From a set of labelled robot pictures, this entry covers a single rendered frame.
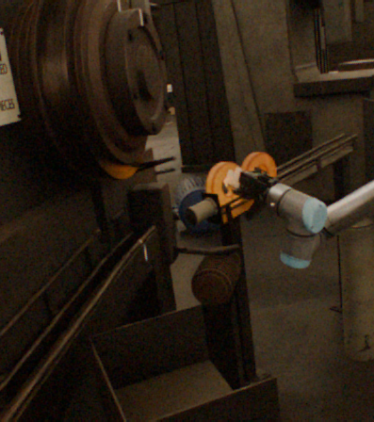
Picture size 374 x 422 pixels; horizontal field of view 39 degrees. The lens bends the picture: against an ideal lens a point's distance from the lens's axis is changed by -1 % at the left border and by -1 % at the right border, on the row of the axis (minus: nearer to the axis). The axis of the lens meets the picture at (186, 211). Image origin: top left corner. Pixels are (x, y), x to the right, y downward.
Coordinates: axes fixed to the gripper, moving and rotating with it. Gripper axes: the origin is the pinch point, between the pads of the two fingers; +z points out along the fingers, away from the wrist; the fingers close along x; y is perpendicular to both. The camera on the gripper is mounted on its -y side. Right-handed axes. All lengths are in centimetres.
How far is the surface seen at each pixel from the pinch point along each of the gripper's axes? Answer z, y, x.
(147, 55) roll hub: -12, 47, 43
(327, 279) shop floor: 3, -79, -84
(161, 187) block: -2.9, 6.9, 29.7
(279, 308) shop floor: 3, -78, -47
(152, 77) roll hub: -13, 42, 42
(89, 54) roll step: -14, 49, 59
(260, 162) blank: -1.1, 2.9, -15.3
